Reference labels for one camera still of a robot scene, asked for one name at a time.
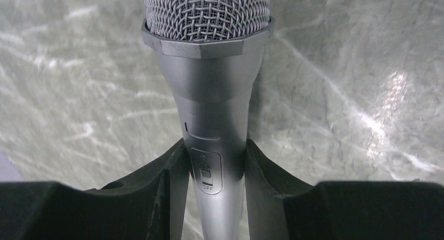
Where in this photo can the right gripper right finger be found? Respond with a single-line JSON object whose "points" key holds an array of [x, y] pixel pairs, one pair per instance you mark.
{"points": [[281, 206]]}

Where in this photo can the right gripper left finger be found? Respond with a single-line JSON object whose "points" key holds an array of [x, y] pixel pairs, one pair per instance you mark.
{"points": [[148, 203]]}

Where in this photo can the silver microphone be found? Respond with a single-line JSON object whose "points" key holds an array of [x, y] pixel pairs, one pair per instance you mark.
{"points": [[210, 53]]}

